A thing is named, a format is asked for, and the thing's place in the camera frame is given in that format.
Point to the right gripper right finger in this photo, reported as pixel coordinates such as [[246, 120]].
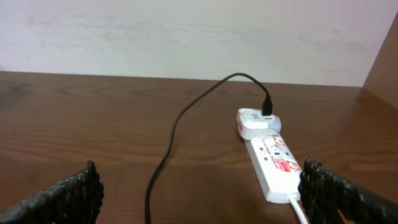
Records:
[[330, 198]]

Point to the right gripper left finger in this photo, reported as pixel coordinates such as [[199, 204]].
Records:
[[75, 200]]

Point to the white power strip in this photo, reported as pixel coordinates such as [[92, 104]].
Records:
[[276, 168]]

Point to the white USB wall charger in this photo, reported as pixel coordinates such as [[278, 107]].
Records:
[[252, 125]]

